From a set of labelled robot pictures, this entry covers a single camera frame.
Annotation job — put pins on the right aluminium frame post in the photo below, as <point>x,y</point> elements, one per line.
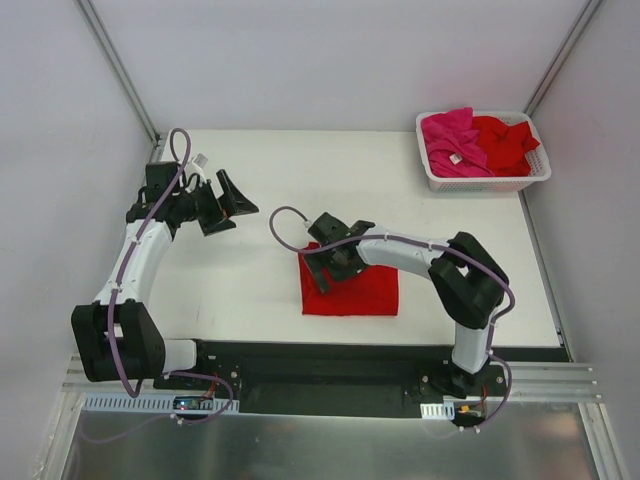
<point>567,47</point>

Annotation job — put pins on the left white cable duct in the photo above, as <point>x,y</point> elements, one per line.
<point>158,403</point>

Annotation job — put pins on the pink t shirt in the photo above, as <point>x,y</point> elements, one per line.
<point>452,147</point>

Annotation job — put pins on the aluminium frame post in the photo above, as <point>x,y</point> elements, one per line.
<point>567,47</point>
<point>99,32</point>

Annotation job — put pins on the white perforated plastic basket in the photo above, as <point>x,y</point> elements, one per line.
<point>537,159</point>

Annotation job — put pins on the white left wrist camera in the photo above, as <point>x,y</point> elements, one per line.
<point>196,165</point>

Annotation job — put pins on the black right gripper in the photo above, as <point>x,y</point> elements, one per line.
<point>317,270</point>

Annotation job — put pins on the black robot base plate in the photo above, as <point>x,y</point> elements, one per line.
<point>380,381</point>

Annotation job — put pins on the red t shirt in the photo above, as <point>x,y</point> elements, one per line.
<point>374,292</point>
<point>505,146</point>

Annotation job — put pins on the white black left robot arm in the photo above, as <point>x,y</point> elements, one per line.
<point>115,334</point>

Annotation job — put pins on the white cable duct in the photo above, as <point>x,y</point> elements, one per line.
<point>158,403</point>
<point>438,411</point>

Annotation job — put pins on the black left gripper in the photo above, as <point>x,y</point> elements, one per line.
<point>213,211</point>

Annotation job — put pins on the right white cable duct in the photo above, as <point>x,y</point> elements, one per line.
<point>438,411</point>

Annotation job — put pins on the left aluminium frame post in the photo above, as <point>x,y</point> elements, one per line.
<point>99,32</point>

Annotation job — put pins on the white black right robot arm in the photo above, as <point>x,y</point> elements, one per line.
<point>473,290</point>

